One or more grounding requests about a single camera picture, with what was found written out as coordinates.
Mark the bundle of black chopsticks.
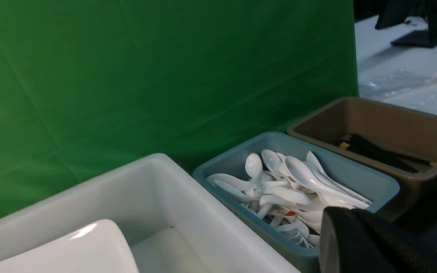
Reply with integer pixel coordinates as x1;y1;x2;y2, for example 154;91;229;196
333;133;437;173

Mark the large white plastic tub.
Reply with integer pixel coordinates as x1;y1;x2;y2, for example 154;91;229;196
0;154;298;273

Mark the pile of white soup spoons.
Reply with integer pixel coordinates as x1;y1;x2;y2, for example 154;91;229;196
206;149;372;248

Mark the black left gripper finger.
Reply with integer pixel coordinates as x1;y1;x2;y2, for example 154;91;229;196
319;206;437;273

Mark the teal plastic bin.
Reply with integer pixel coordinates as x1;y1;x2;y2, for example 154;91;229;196
192;132;399;273

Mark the black monitor stand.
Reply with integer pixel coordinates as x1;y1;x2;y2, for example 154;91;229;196
375;0;437;49

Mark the green backdrop cloth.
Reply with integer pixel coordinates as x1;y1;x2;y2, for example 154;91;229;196
0;0;358;219

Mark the clear plastic bag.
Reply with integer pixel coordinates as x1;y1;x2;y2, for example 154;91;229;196
358;69;433;101

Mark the stack of white square plates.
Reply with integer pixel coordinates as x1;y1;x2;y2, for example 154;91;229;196
0;220;139;273

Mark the brown plastic bin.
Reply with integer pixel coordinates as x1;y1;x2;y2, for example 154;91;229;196
287;98;437;217

